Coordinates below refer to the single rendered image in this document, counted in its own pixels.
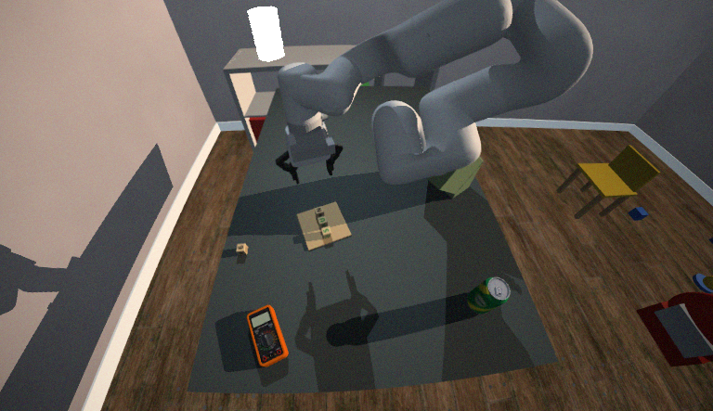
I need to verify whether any orange digital multimeter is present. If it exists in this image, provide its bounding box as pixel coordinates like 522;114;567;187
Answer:
247;305;288;367

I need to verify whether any green and yellow drink can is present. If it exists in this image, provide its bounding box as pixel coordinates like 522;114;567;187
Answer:
467;277;510;314

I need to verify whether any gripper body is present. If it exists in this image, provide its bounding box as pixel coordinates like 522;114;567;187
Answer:
285;122;331;167

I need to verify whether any tan square mat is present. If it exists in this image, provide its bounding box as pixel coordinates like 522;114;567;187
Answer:
297;202;352;250

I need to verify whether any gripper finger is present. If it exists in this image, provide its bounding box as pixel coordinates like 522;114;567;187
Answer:
326;143;344;175
276;150;299;185

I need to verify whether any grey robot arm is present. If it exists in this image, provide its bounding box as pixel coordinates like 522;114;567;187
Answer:
278;0;593;185

